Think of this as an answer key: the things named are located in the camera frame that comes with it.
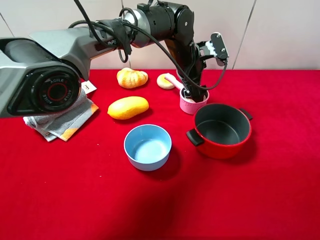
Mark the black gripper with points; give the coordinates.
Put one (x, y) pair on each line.
(188, 58)

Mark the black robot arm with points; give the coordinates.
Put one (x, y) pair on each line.
(42, 74)

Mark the round beige donut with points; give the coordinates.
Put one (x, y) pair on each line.
(163, 83)

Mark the orange croissant bread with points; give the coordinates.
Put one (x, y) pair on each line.
(129, 78)

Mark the yellow mango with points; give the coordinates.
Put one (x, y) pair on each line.
(127, 107)

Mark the blue bowl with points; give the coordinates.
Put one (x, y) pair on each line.
(147, 147)

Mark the paper towel tag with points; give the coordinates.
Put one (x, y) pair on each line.
(88, 87)

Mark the grey rolled towel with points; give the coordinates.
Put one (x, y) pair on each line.
(63, 124)

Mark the pink saucepan with handle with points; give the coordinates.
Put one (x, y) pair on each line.
(188, 106)

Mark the red pot black handles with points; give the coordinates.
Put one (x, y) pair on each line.
(220, 131)

